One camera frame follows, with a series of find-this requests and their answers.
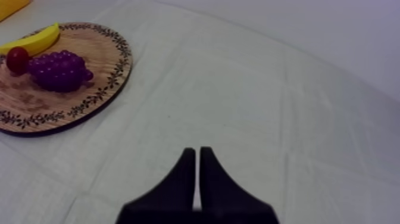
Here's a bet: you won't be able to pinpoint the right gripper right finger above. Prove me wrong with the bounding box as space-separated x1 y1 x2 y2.
197 146 280 224

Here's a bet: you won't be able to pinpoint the round wooden board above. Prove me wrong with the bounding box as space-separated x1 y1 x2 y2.
0 21 133 137

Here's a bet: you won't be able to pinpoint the purple toy grapes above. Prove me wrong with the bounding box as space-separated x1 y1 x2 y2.
27 49 94 93

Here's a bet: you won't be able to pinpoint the small red fruit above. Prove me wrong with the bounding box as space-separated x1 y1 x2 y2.
5 46 30 76

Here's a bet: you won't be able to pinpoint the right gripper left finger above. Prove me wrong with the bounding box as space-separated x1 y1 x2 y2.
115 147 198 224

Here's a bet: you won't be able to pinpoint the yellow plastic basket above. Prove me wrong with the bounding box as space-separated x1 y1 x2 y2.
0 0 33 22

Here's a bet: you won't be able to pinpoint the yellow toy banana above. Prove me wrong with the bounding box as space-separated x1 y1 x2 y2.
0 22 61 57

